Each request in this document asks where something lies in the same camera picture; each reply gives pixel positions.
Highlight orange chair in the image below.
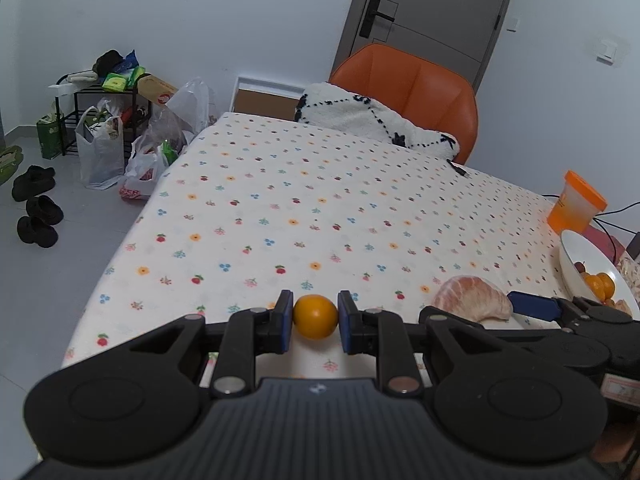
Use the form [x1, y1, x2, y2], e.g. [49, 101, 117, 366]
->
[329, 43, 478, 166]

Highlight white bowl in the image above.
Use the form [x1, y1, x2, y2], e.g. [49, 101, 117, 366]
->
[559, 230, 640, 322]

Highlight grey door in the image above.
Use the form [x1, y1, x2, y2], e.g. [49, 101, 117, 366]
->
[332, 0, 521, 96]

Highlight patterned snack bag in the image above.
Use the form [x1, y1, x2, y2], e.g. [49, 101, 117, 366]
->
[617, 255, 640, 301]

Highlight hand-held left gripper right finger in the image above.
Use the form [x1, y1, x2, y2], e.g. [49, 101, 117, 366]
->
[337, 289, 506, 395]

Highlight black door handle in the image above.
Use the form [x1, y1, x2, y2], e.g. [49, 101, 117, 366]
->
[359, 0, 396, 38]

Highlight black slipper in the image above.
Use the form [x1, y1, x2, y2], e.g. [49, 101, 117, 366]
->
[12, 165, 56, 202]
[17, 216, 58, 248]
[26, 195, 64, 226]

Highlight pink red cloth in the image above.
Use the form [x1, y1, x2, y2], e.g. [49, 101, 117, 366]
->
[585, 225, 626, 261]

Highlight clear plastic bag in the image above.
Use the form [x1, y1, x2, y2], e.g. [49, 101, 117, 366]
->
[165, 77, 211, 133]

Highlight large peeled pomelo segment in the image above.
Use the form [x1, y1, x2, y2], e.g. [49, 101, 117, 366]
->
[431, 275, 514, 323]

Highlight cardboard box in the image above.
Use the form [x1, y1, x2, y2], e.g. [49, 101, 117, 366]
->
[137, 74, 178, 106]

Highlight green slipper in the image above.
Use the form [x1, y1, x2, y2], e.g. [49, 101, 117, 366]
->
[0, 145, 23, 186]

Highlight white framed board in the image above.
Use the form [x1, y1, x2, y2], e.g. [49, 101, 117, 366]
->
[233, 76, 306, 121]

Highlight clear bag dark contents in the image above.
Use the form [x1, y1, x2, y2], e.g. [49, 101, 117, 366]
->
[142, 107, 196, 151]

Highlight medium orange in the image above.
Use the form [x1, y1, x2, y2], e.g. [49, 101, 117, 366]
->
[292, 295, 339, 339]

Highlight white red plastic bag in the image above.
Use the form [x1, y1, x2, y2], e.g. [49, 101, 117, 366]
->
[120, 135, 173, 200]

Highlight black metal rack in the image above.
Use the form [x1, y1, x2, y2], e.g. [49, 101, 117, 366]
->
[52, 74, 138, 158]

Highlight orange lidded plastic cup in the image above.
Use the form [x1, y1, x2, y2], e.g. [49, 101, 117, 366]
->
[547, 170, 608, 235]

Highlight white black-patterned blanket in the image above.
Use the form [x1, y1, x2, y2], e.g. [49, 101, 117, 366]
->
[294, 82, 461, 153]

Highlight person's right hand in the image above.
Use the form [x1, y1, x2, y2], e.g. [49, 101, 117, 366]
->
[592, 419, 640, 467]

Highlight black cloth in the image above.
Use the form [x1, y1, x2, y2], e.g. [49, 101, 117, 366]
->
[92, 50, 125, 75]

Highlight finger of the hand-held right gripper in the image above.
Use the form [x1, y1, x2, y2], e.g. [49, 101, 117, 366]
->
[507, 291, 634, 334]

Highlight floral tablecloth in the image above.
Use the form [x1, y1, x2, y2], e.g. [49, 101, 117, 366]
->
[61, 111, 572, 381]

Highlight green packets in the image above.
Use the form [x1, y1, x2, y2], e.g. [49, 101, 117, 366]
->
[102, 66, 146, 92]

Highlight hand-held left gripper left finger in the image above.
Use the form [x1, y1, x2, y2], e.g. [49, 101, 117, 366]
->
[129, 289, 295, 396]

